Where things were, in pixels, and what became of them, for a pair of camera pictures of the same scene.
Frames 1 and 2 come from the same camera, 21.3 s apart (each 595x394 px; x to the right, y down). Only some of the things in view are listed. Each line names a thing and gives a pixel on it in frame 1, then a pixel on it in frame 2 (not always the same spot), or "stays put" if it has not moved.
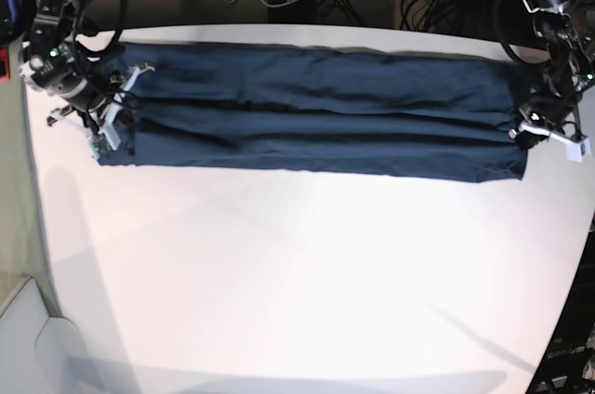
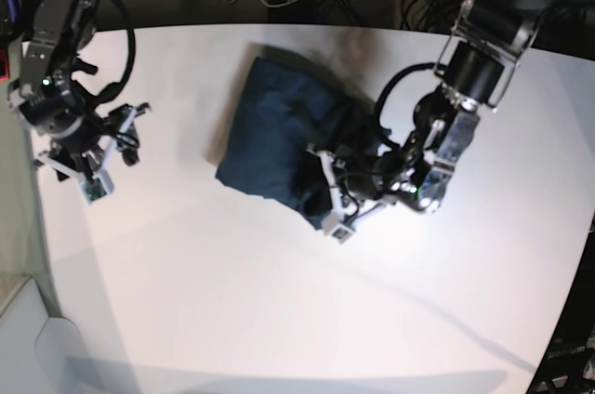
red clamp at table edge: [5, 69] stays put
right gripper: [547, 115] → [353, 176]
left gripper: [95, 102] → [86, 154]
